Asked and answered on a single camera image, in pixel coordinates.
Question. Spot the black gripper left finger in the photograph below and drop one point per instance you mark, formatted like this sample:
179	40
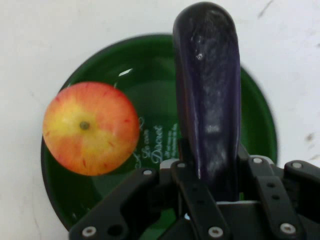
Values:
195	200

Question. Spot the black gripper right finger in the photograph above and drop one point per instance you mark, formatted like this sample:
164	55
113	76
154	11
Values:
275	200

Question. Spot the red yellow apple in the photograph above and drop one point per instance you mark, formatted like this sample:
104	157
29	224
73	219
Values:
90	128

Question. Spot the purple eggplant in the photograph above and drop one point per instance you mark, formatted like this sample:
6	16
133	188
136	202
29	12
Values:
210	87

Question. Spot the dark green plate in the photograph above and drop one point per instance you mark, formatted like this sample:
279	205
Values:
155	82

